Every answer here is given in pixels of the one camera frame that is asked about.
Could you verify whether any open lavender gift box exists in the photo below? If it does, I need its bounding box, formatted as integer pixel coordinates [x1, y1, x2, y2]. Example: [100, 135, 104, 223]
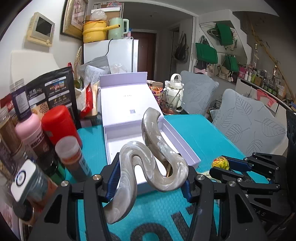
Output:
[100, 72, 201, 195]

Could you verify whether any teal bubble mailer mat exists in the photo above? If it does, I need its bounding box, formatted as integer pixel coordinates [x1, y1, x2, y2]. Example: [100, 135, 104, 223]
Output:
[64, 113, 270, 241]

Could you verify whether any woven straw fan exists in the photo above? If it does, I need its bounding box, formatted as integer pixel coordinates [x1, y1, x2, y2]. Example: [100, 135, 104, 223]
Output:
[73, 46, 82, 81]

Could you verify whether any cream white kettle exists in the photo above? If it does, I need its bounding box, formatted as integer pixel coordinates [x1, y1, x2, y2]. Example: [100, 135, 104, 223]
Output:
[165, 73, 184, 109]

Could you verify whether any yellow saucepan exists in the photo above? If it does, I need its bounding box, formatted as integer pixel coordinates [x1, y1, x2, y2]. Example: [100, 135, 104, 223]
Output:
[82, 20, 117, 44]

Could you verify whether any glass mug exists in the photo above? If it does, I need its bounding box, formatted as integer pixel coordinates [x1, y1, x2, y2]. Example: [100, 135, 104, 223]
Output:
[161, 93, 184, 115]

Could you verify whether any grey leaf cushion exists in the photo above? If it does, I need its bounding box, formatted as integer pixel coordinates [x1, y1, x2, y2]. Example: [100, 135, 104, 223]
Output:
[181, 70, 219, 116]
[212, 89, 288, 156]

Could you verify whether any dark blue bottle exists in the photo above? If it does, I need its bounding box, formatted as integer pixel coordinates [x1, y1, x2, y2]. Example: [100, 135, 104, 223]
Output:
[10, 79, 32, 122]

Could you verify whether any green electric kettle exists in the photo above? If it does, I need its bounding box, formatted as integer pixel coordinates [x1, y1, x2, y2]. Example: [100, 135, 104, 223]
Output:
[108, 18, 130, 40]

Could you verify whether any black snack pouch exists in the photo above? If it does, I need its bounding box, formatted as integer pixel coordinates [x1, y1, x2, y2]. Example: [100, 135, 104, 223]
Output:
[25, 67, 81, 129]

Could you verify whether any beige marbled wavy hair claw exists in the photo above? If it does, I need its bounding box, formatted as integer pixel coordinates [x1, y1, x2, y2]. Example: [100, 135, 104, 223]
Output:
[104, 108, 189, 224]

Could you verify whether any near grey leaf cushion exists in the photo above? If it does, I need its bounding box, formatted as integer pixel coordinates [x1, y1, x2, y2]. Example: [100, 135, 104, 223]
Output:
[212, 89, 288, 156]

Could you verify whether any red cylindrical canister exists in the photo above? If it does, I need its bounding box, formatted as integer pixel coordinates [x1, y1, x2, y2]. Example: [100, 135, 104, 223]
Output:
[41, 105, 82, 147]

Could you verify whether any gold framed picture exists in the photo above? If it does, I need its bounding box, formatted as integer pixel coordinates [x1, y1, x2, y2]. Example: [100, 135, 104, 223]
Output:
[60, 0, 88, 40]

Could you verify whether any brown entrance door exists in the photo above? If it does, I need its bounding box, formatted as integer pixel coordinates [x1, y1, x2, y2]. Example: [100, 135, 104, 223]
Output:
[132, 32, 157, 80]

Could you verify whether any beige wall intercom panel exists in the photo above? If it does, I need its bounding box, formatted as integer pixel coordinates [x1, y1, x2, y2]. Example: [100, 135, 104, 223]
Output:
[26, 12, 55, 47]

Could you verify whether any far grey leaf cushion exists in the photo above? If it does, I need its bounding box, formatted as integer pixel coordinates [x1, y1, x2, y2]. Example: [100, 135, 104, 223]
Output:
[181, 70, 219, 116]

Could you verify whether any purple instant noodle cup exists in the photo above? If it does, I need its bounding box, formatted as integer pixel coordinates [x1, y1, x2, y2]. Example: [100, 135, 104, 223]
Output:
[147, 80, 164, 105]

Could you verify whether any yellow green lollipop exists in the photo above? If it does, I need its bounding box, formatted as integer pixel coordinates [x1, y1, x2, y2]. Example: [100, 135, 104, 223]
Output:
[211, 156, 230, 170]

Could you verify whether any white mini fridge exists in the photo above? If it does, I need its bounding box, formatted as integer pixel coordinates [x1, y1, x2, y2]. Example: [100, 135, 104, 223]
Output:
[83, 39, 139, 72]

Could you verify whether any pink lotion bottle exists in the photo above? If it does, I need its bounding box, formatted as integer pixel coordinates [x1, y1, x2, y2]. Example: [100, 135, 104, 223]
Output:
[16, 113, 52, 168]

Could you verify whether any green tote bag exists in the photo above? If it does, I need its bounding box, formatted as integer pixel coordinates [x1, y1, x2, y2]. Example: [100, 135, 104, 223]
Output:
[196, 43, 218, 64]

